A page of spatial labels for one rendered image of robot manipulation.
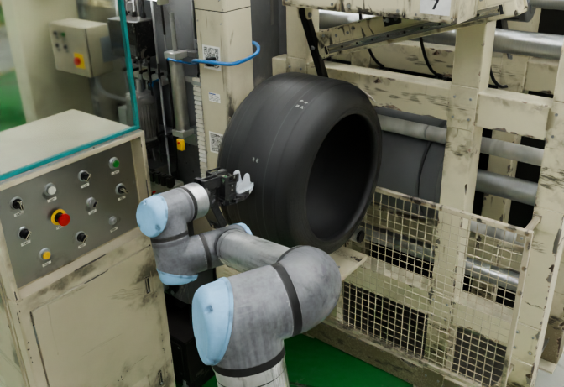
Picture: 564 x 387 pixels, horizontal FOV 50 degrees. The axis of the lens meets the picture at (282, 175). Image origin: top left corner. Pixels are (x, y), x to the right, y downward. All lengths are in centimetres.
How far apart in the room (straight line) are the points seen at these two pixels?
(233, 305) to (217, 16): 117
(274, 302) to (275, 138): 83
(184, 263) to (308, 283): 58
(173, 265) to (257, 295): 58
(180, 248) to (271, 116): 49
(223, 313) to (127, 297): 138
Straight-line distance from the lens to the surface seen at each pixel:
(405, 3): 183
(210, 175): 160
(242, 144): 173
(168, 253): 145
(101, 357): 229
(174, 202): 145
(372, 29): 205
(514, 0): 185
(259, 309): 90
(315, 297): 93
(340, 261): 215
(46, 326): 208
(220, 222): 161
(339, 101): 176
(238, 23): 193
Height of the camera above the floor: 198
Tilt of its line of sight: 25 degrees down
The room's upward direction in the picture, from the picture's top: 1 degrees counter-clockwise
